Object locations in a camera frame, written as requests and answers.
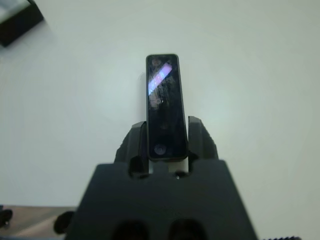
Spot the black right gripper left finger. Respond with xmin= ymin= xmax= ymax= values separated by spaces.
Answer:
xmin=115 ymin=121 xmax=151 ymax=165

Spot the black box base white insert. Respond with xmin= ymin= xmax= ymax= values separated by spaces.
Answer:
xmin=0 ymin=0 xmax=45 ymax=48

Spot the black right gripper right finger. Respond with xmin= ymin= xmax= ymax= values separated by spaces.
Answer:
xmin=187 ymin=115 xmax=220 ymax=164

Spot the black blurred round object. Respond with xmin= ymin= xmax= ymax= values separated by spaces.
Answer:
xmin=53 ymin=210 xmax=76 ymax=235
xmin=0 ymin=209 xmax=14 ymax=226

